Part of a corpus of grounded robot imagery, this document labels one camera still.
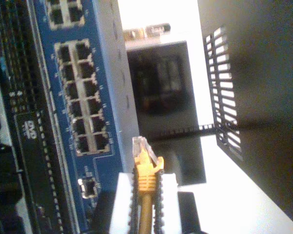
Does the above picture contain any black rack frame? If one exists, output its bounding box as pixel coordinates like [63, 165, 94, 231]
[158, 25, 244, 162]

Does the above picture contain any yellow network cable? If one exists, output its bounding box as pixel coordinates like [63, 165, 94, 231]
[132, 136, 165, 234]

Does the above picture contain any black server unit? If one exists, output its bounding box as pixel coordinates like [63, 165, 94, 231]
[0, 0, 73, 234]

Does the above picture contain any blue network switch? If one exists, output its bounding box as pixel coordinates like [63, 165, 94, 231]
[33, 0, 141, 234]

